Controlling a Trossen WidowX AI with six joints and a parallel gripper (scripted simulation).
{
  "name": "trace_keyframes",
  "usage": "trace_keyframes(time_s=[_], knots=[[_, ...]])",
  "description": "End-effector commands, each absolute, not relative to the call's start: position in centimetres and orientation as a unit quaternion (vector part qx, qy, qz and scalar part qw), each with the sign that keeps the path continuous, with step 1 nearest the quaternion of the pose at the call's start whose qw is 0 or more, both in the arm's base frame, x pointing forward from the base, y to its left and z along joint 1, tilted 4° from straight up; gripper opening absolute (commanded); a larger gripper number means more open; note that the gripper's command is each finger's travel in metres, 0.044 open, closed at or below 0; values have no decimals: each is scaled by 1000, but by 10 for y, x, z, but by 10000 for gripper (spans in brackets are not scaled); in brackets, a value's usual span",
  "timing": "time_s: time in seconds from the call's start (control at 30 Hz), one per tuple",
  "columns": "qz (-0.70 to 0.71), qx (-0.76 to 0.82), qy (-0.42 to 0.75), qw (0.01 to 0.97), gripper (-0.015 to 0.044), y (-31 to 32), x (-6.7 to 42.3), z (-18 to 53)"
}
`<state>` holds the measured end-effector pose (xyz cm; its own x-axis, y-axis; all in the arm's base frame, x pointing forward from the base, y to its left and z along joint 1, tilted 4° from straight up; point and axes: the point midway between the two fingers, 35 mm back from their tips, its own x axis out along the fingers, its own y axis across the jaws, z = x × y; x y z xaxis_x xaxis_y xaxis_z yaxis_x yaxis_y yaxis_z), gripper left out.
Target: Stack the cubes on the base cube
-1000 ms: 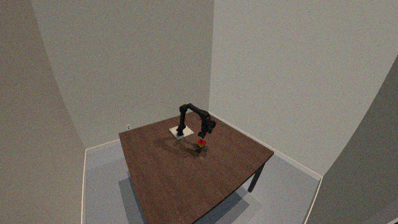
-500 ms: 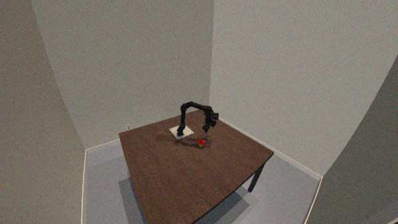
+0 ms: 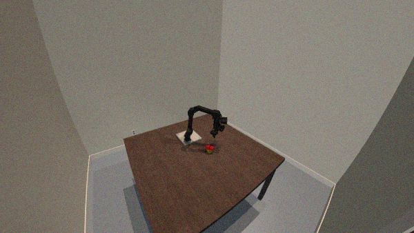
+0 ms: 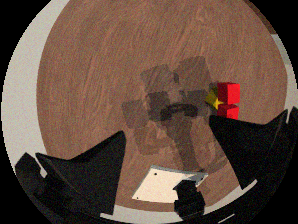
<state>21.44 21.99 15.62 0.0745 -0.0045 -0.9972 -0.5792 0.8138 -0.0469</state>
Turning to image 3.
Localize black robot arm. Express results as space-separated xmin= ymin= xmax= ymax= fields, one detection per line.
xmin=184 ymin=105 xmax=228 ymax=142

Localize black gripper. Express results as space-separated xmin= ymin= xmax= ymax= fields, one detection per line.
xmin=210 ymin=123 xmax=221 ymax=139

